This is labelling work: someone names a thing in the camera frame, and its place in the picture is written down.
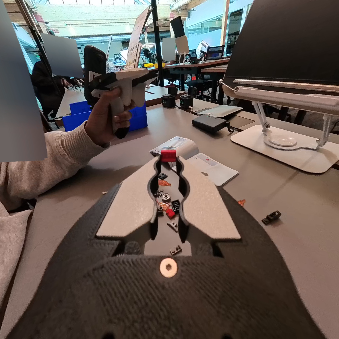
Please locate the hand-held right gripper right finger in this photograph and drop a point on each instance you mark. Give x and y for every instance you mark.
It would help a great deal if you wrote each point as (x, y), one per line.
(209, 209)

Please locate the grey flat pouch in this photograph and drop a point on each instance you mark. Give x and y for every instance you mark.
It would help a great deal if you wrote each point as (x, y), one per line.
(225, 110)

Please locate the person's left forearm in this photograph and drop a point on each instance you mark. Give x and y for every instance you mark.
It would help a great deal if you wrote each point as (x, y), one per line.
(53, 164)

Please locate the lego instruction booklet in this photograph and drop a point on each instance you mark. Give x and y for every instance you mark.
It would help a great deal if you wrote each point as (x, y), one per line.
(209, 169)

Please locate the black laptop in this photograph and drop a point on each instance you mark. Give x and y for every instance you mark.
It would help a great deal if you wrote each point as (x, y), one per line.
(286, 39)

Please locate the small red lego brick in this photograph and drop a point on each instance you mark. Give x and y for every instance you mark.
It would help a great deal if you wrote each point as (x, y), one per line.
(168, 155)

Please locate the white laptop stand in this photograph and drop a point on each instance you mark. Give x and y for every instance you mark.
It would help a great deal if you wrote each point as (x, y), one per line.
(278, 156)

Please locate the brown cardboard board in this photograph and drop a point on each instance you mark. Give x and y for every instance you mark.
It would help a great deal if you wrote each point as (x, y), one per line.
(137, 39)

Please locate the person's torso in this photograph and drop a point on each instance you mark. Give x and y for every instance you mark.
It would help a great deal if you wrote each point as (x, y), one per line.
(13, 238)

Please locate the yellow bin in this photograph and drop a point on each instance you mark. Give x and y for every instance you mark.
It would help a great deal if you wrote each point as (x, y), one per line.
(155, 65)

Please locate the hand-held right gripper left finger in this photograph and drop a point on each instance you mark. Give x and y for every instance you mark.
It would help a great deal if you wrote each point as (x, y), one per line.
(127, 206)

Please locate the person's left hand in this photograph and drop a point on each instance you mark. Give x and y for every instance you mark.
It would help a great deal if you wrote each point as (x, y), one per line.
(102, 119)

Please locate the black office chair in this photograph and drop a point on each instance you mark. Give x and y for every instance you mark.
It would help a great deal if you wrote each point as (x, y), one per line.
(198, 87)

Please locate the blue plastic bin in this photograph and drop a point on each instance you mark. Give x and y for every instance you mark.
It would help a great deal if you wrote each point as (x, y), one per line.
(76, 116)

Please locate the lego pieces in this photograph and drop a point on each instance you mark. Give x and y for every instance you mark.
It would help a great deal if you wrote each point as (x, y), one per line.
(175, 205)

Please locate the long black lego piece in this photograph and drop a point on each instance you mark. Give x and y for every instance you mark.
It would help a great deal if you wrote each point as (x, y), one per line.
(271, 217)

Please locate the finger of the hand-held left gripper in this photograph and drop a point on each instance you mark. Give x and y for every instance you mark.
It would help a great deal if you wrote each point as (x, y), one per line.
(148, 79)
(132, 73)

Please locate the black power adapter box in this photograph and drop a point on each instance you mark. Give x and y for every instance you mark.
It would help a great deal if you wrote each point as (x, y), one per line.
(209, 123)

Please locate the small black device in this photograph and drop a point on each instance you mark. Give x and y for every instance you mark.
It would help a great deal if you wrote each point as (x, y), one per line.
(186, 100)
(192, 90)
(168, 100)

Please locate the wooden desk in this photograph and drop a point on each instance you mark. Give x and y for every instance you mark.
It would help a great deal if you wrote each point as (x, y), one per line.
(201, 65)

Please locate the black metal pole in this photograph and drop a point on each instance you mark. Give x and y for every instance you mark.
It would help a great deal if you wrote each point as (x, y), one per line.
(156, 39)

